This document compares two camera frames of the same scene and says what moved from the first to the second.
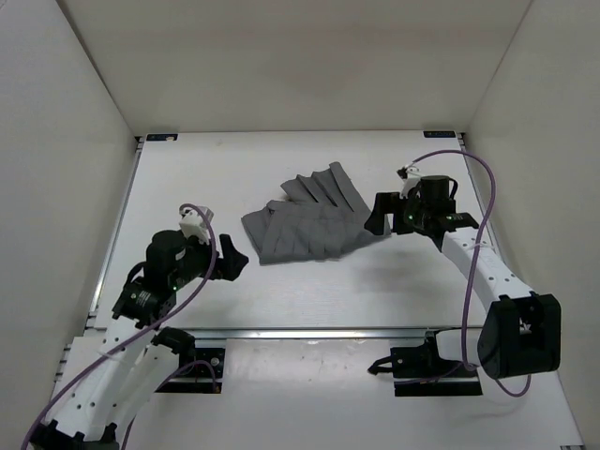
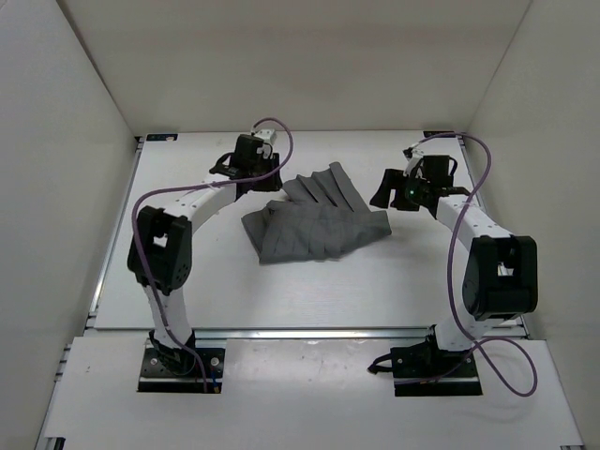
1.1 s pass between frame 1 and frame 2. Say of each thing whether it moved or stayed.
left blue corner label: stayed
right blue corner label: stayed
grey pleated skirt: stayed
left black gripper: moved
